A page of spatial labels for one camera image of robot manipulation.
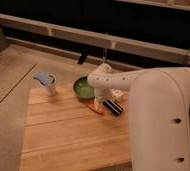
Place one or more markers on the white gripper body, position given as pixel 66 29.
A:
pixel 100 96

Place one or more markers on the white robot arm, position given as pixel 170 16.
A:
pixel 158 106

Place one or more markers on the green ceramic bowl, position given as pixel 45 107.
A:
pixel 82 89

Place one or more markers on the white small box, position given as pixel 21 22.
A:
pixel 116 94

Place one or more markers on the black striped rectangular block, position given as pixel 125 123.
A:
pixel 113 107

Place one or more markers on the white cup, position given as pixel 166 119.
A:
pixel 51 89

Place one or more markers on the wooden cutting board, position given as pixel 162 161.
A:
pixel 62 134

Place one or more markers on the blue cloth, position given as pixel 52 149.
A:
pixel 44 78

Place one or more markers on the white shelf rail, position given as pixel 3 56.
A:
pixel 126 45

